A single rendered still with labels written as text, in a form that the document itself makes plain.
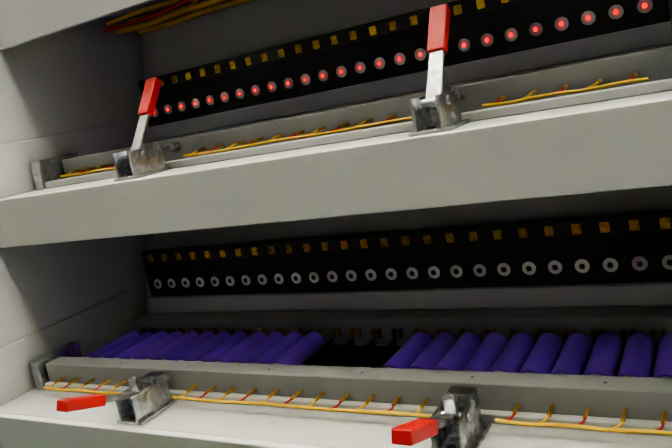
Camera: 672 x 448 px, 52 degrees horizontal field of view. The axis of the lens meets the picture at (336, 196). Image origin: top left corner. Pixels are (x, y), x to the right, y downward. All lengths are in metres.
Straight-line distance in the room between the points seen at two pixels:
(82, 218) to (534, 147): 0.38
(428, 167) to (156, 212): 0.23
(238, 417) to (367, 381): 0.11
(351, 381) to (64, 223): 0.29
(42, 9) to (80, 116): 0.14
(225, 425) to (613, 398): 0.27
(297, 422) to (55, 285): 0.34
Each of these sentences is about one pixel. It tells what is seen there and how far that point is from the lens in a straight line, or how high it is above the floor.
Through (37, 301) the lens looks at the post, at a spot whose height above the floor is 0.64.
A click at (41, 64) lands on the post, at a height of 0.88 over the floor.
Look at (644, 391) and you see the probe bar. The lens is 0.44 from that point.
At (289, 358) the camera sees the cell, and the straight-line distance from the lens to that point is 0.58.
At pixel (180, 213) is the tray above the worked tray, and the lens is 0.54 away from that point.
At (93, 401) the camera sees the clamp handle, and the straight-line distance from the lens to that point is 0.55.
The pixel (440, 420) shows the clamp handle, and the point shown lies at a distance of 0.41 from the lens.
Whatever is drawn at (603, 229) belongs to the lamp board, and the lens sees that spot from 0.55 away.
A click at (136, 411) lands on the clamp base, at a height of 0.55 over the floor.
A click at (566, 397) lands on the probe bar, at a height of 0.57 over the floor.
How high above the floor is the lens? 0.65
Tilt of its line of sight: 6 degrees up
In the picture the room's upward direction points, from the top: 3 degrees counter-clockwise
